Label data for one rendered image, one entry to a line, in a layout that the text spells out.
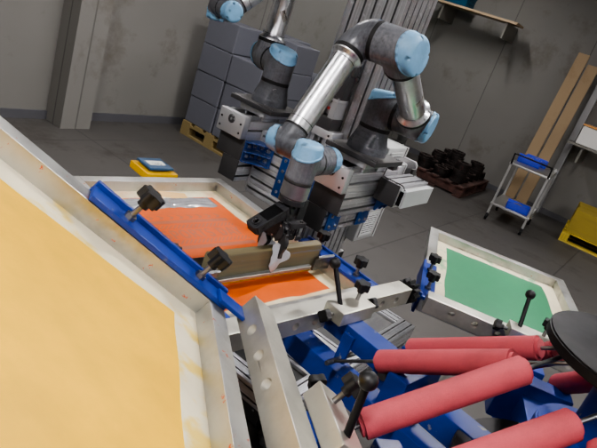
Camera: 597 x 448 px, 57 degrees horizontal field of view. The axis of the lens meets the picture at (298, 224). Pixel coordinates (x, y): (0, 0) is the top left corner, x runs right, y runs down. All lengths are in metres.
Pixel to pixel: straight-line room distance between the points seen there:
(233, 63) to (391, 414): 5.10
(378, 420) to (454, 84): 8.87
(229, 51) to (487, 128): 4.91
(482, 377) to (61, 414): 0.65
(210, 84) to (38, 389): 5.52
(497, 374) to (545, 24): 8.57
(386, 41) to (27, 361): 1.27
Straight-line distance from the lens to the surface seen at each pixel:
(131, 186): 1.87
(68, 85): 5.38
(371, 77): 2.25
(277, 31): 2.40
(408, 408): 0.95
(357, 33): 1.66
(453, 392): 0.97
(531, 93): 9.28
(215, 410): 0.79
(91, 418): 0.63
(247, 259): 1.44
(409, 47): 1.60
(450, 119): 9.61
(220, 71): 5.92
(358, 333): 1.30
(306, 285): 1.60
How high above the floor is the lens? 1.66
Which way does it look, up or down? 21 degrees down
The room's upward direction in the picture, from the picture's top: 20 degrees clockwise
